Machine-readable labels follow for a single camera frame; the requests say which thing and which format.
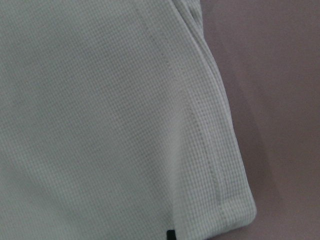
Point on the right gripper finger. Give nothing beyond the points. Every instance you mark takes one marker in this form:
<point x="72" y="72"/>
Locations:
<point x="171" y="234"/>

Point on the olive green long-sleeve shirt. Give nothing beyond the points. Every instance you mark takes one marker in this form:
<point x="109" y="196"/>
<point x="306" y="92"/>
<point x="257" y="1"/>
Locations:
<point x="115" y="124"/>

